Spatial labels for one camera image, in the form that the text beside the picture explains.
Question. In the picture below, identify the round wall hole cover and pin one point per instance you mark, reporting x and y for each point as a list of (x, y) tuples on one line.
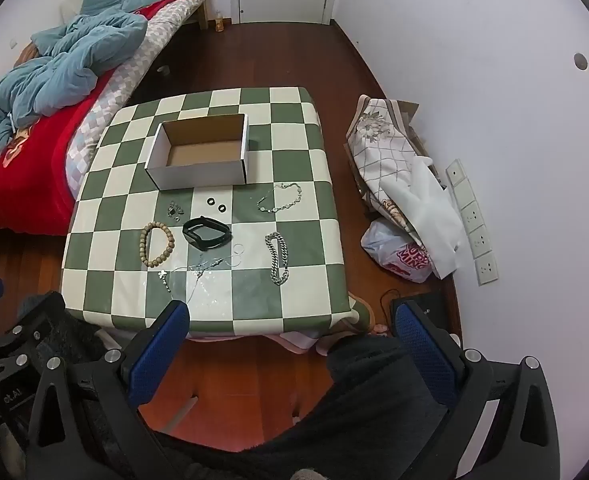
[(580, 61)]

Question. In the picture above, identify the floral fabric bag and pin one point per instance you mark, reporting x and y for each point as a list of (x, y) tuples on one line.
[(379, 135)]

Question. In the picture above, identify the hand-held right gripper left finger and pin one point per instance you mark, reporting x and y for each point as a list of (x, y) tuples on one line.
[(158, 352)]

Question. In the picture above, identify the person's dark fuzzy pants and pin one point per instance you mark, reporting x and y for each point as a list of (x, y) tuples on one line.
[(364, 410)]

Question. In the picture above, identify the blue quilt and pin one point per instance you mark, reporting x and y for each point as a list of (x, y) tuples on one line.
[(74, 55)]

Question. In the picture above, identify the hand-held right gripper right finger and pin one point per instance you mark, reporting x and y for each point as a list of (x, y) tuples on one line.
[(424, 355)]

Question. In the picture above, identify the white power strip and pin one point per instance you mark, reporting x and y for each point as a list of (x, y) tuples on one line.
[(474, 220)]

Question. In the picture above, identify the small silver earrings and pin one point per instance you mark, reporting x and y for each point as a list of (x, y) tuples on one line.
[(175, 209)]

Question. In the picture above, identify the small cup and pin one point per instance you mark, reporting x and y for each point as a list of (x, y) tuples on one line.
[(163, 69)]

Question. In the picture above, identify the white plastic bag red print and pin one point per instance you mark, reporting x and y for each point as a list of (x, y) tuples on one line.
[(389, 245)]

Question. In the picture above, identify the wooden bed frame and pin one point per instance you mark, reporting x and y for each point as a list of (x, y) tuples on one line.
[(203, 14)]

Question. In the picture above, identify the white cardboard box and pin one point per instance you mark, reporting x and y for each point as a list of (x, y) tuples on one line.
[(194, 177)]

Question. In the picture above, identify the small orange bottle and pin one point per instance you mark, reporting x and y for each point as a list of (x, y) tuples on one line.
[(219, 22)]

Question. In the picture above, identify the green white checked tablecloth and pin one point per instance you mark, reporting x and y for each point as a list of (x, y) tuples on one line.
[(294, 135)]

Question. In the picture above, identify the pink under cloth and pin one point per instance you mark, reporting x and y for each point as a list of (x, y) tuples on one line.
[(294, 342)]

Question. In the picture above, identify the white stool leg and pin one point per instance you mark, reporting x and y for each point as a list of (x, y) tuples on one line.
[(182, 410)]

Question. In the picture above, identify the black smart band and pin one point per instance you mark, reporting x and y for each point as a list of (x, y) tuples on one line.
[(194, 225)]

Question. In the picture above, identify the bed with red blanket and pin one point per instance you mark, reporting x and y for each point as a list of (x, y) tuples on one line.
[(24, 180)]

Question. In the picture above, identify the black box device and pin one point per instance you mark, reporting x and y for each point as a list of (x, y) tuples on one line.
[(432, 305)]

